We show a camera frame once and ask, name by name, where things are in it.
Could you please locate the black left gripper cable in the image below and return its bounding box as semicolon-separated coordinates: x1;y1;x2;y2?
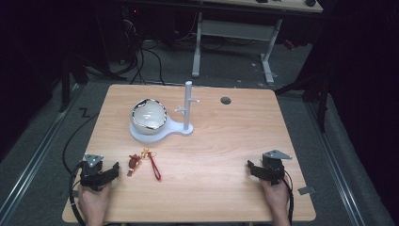
68;161;88;226

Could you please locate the white stand with pegs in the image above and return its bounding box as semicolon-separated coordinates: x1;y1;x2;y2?
128;80;200;145

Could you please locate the metal floor rail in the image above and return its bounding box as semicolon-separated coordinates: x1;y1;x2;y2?
0;84;83;220
305;102;366;226

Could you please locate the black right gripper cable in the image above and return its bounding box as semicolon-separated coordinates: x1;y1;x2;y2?
281;176;295;226

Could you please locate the bundle of black cables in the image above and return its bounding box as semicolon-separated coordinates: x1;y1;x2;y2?
120;12;167;87

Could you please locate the grey tape piece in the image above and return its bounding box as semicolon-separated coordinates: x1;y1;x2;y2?
297;186;317;196

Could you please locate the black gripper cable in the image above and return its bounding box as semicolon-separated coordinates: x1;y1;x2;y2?
68;161;88;226
281;176;295;226

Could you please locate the desk with white legs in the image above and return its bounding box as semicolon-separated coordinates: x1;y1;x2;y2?
191;0;325;85

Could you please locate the person's left hand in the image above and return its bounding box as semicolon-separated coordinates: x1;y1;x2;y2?
77;181;113;218

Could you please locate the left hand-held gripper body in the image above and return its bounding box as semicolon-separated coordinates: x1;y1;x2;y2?
79;153;108;192

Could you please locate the white bowl with silver rim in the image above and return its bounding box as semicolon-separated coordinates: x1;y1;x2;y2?
130;98;168;137

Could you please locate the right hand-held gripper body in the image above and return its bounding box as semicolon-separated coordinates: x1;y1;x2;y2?
261;149;294;186

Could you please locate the person's right hand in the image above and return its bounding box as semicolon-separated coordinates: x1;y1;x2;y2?
259;178;291;218

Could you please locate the black metal stand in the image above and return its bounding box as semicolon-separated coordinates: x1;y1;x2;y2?
58;46;128;113
274;62;331;134

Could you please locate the red keychain with pendant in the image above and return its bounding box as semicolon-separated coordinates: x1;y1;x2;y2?
126;148;163;183

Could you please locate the black floor cable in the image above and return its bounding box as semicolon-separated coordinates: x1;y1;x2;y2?
61;112;101;174

